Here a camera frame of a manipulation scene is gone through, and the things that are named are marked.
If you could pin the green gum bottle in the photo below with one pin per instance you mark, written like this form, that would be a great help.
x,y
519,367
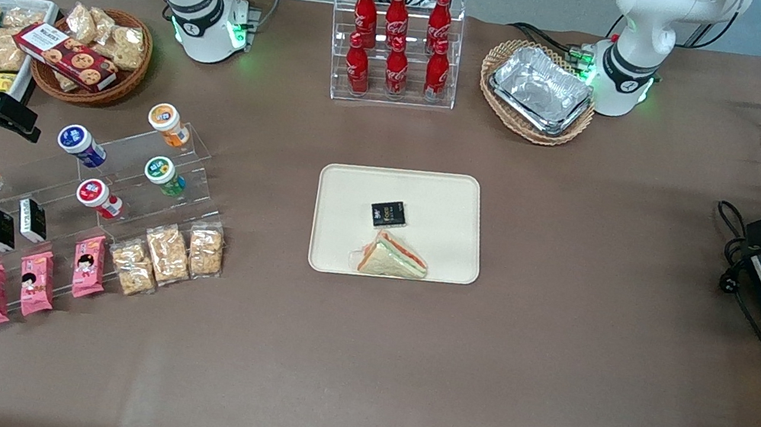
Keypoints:
x,y
161,172

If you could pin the blue gum bottle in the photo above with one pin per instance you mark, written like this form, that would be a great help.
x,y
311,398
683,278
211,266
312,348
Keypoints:
x,y
77,141

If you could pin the red gum bottle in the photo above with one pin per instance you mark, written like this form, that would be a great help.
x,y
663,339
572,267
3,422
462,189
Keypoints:
x,y
94,194

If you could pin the orange gum bottle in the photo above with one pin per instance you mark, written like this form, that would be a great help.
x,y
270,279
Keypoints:
x,y
166,120

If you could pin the beige plastic tray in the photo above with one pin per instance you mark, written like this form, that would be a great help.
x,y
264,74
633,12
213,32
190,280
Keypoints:
x,y
443,208

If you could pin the red cookie box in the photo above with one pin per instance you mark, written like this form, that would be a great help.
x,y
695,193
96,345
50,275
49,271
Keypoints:
x,y
66,57

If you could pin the small black box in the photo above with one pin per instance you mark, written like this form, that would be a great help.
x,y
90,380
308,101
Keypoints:
x,y
388,214
32,220
0,230

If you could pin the wicker basket with snacks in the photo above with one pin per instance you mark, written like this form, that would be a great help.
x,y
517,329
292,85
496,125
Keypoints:
x,y
124,82

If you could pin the clear acrylic step stand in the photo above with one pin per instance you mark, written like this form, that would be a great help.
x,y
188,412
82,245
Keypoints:
x,y
196,159

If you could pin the clear acrylic bottle rack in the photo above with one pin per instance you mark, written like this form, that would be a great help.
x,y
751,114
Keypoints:
x,y
328,85

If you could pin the stacked aluminium foil trays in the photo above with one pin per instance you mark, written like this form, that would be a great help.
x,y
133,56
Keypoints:
x,y
540,89

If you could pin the red cola bottle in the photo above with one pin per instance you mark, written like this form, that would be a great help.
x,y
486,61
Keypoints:
x,y
441,15
358,67
437,72
363,6
397,11
396,69

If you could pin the wicker basket with foil trays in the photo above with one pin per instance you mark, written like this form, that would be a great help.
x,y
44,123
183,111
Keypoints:
x,y
497,117

